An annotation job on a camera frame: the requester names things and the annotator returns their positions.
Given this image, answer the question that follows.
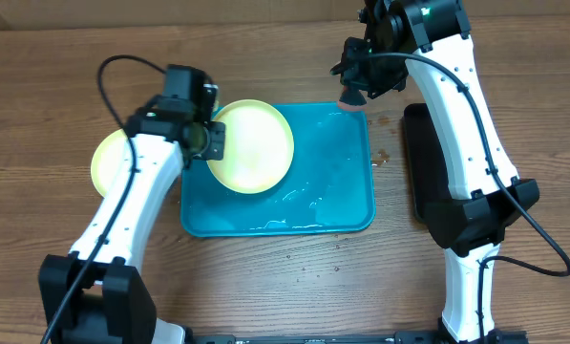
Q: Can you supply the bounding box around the orange and dark sponge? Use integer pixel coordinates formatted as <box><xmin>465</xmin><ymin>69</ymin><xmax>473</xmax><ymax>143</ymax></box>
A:
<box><xmin>337</xmin><ymin>87</ymin><xmax>367</xmax><ymax>112</ymax></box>

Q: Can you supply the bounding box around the yellow-green plate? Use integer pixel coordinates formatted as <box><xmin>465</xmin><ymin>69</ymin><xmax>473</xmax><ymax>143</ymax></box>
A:
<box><xmin>208</xmin><ymin>99</ymin><xmax>294</xmax><ymax>194</ymax></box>
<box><xmin>90</xmin><ymin>129</ymin><xmax>127</xmax><ymax>198</ymax></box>

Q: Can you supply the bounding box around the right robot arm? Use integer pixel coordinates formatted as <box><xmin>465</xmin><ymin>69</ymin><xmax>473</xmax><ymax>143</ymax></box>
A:
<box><xmin>332</xmin><ymin>0</ymin><xmax>539</xmax><ymax>343</ymax></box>

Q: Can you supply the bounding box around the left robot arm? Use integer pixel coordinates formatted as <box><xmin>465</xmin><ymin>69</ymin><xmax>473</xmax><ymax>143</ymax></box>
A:
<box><xmin>38</xmin><ymin>64</ymin><xmax>225</xmax><ymax>343</ymax></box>

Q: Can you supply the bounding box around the black rectangular tray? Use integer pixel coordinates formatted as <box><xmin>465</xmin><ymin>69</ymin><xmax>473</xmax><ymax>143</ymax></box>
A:
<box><xmin>403</xmin><ymin>103</ymin><xmax>451</xmax><ymax>227</ymax></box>

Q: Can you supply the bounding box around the teal plastic tray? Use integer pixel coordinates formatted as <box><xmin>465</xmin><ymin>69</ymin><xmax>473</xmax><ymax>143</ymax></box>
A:
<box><xmin>180</xmin><ymin>102</ymin><xmax>376</xmax><ymax>237</ymax></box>

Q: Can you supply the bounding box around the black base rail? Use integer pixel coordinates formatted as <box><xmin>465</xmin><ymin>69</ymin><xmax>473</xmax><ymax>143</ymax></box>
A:
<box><xmin>183</xmin><ymin>327</ymin><xmax>529</xmax><ymax>344</ymax></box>

